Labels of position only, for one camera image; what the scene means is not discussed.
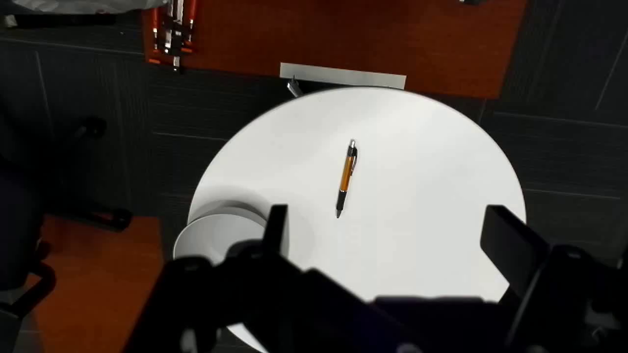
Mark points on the white metal table base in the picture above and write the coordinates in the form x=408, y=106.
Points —
x=343, y=75

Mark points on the orange black pen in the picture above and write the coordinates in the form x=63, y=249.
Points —
x=345, y=173

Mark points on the white bowl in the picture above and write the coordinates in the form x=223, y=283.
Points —
x=208, y=236

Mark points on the white sheet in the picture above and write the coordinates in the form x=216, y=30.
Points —
x=70, y=4

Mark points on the black silver tripod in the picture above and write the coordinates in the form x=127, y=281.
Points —
x=172, y=32

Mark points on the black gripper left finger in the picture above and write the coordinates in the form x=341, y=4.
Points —
x=275, y=228

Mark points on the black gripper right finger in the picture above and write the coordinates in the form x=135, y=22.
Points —
x=512, y=247

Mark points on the black office chair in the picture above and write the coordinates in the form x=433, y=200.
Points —
x=25, y=216

